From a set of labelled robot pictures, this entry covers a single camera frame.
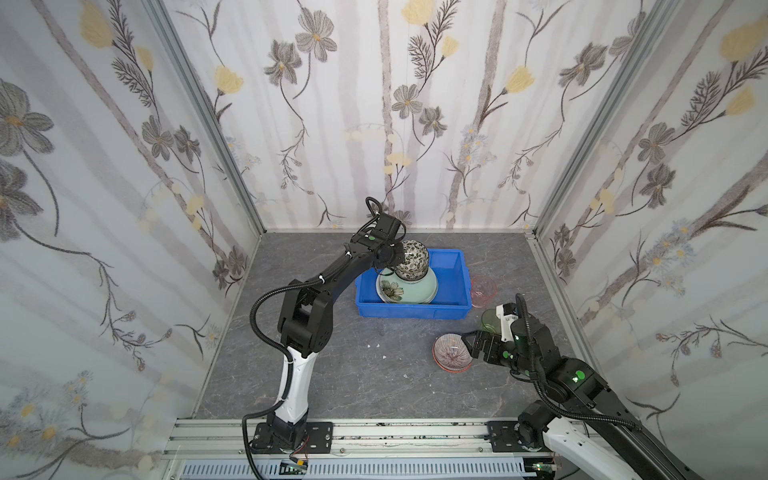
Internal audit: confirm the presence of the light green ceramic plate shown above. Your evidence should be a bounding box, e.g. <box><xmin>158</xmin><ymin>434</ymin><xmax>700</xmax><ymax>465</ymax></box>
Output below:
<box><xmin>375</xmin><ymin>268</ymin><xmax>438</xmax><ymax>304</ymax></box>

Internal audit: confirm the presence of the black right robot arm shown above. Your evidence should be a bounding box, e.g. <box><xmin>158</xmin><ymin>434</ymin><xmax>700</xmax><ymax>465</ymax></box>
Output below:
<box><xmin>461</xmin><ymin>318</ymin><xmax>699</xmax><ymax>479</ymax></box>

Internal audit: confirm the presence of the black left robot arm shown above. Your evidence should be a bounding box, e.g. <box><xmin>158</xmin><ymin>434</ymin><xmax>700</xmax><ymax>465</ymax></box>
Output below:
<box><xmin>243</xmin><ymin>212</ymin><xmax>407</xmax><ymax>451</ymax></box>

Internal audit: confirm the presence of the blue plastic bin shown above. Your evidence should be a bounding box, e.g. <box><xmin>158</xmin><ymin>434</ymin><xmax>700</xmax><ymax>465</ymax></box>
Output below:
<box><xmin>355</xmin><ymin>249</ymin><xmax>472</xmax><ymax>320</ymax></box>

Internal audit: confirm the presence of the green transparent plastic cup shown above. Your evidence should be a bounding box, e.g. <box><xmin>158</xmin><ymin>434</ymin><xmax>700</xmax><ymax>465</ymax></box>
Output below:
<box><xmin>480</xmin><ymin>307</ymin><xmax>501</xmax><ymax>335</ymax></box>

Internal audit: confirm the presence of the red patterned bowl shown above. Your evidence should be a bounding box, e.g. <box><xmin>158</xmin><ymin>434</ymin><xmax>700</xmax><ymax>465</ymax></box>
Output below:
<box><xmin>432</xmin><ymin>333</ymin><xmax>473</xmax><ymax>373</ymax></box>

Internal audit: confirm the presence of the pink transparent plastic cup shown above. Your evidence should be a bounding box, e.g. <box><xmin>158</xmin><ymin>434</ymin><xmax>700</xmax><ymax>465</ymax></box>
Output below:
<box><xmin>470</xmin><ymin>275</ymin><xmax>498</xmax><ymax>308</ymax></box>

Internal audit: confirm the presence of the black corrugated cable conduit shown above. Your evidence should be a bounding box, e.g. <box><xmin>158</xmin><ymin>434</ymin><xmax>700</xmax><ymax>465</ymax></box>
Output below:
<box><xmin>514</xmin><ymin>292</ymin><xmax>637</xmax><ymax>432</ymax></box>

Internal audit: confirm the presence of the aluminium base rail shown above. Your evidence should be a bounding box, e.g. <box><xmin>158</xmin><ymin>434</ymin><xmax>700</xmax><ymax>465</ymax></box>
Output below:
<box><xmin>162</xmin><ymin>418</ymin><xmax>553</xmax><ymax>460</ymax></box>

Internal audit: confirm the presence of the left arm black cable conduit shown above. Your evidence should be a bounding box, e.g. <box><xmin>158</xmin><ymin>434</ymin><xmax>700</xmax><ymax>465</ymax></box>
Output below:
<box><xmin>241</xmin><ymin>278</ymin><xmax>325</xmax><ymax>480</ymax></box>

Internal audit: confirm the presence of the aluminium corner frame post right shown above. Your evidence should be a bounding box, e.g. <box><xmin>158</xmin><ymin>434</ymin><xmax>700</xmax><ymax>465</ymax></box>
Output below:
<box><xmin>531</xmin><ymin>0</ymin><xmax>681</xmax><ymax>239</ymax></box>

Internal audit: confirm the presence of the aluminium corner frame post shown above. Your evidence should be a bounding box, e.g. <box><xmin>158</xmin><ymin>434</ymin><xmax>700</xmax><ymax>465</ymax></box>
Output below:
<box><xmin>142</xmin><ymin>0</ymin><xmax>267</xmax><ymax>237</ymax></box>
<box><xmin>531</xmin><ymin>0</ymin><xmax>681</xmax><ymax>239</ymax></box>

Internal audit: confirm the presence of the aluminium corner frame post left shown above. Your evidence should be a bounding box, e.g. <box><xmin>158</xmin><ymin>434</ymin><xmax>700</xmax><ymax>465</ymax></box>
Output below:
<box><xmin>142</xmin><ymin>0</ymin><xmax>267</xmax><ymax>237</ymax></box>

